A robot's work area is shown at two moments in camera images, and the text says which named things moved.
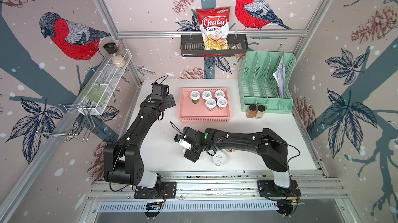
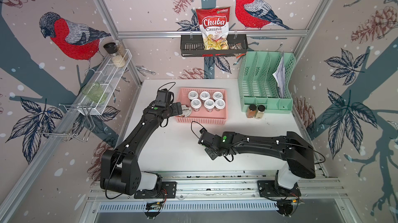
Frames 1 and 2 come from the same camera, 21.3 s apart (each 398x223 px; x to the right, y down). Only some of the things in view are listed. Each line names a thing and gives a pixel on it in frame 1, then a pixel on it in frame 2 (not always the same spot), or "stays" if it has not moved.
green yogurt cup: x=195 y=96 stays
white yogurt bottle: x=206 y=95 stays
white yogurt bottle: x=222 y=102 stays
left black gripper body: x=168 y=101 -> x=173 y=109
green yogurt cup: x=210 y=103 stays
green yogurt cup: x=184 y=149 -> x=196 y=104
